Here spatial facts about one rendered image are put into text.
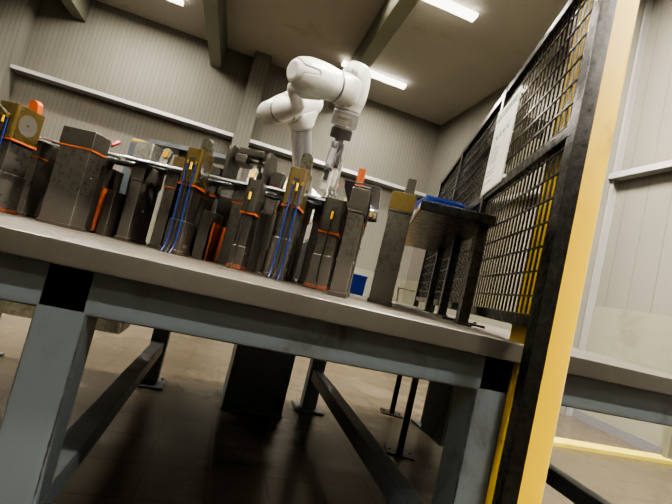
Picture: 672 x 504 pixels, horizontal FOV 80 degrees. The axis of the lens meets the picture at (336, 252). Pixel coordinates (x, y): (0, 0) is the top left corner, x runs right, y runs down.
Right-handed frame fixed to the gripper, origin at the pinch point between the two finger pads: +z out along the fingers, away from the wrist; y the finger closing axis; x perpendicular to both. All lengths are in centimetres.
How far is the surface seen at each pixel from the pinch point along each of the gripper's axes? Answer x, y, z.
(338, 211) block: 9.2, 24.1, 3.7
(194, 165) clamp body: -39.5, 21.7, 3.6
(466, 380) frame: 50, 63, 23
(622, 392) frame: 90, 48, 21
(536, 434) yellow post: 67, 65, 29
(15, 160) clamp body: -101, 23, 20
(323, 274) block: 10.7, 30.0, 22.3
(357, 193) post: 14.3, 39.2, -5.0
